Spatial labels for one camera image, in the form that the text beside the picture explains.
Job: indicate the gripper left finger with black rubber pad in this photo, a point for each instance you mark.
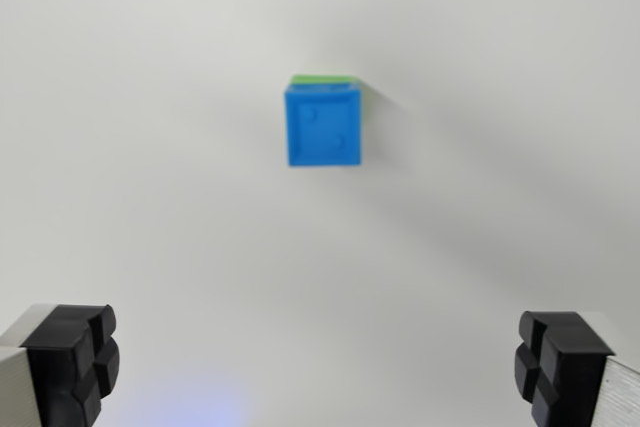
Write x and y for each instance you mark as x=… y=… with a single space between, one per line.
x=55 y=362

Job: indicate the blue rubber cube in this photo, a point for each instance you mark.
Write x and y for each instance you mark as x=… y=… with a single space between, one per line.
x=324 y=127

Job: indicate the green rubber cube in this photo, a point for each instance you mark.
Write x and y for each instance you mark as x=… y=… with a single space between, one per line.
x=320 y=78

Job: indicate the gripper right finger with black rubber pad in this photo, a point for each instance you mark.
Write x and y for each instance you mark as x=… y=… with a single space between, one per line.
x=570 y=367

